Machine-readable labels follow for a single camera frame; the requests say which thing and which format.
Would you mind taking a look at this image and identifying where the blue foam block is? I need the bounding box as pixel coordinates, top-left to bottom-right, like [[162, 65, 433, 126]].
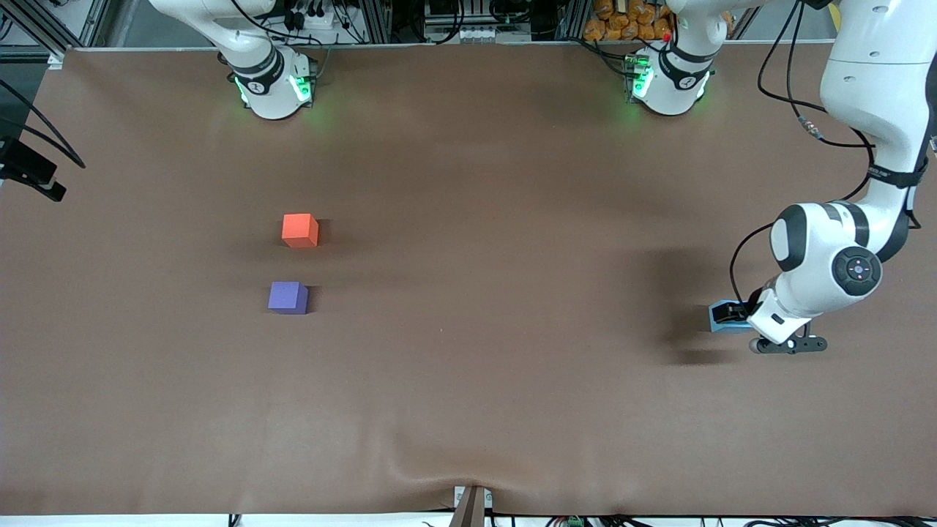
[[709, 299, 755, 334]]

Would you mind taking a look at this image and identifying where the orange foam block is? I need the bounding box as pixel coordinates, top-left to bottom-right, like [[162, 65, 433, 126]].
[[281, 213, 320, 249]]

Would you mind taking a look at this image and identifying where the purple foam block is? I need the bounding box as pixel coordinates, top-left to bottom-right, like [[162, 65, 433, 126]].
[[267, 281, 310, 315]]

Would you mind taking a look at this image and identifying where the brown table mat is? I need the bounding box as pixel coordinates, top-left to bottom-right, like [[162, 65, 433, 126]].
[[0, 40, 937, 517]]

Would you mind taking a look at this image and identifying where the pile of orange objects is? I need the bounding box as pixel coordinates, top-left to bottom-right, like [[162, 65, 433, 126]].
[[583, 0, 676, 42]]

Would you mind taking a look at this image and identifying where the white power strip with plugs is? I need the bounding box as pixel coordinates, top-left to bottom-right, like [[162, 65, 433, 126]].
[[282, 0, 339, 34]]

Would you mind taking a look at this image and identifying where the white terminal strip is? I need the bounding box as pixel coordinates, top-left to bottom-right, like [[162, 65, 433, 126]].
[[423, 26, 500, 43]]

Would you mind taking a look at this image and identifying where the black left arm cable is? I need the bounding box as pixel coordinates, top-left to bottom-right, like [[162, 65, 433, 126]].
[[730, 0, 916, 308]]

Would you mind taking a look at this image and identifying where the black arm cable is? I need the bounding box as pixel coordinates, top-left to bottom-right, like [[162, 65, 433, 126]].
[[0, 77, 86, 171], [730, 0, 916, 308]]

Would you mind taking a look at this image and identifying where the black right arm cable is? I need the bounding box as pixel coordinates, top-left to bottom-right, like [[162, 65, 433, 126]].
[[0, 77, 86, 171]]

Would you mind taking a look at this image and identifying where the aluminium frame profile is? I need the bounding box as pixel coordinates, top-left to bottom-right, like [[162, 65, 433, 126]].
[[0, 0, 111, 70]]

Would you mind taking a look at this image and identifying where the brown camera mount bracket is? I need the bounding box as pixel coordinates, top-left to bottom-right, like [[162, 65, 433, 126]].
[[448, 485, 493, 527]]

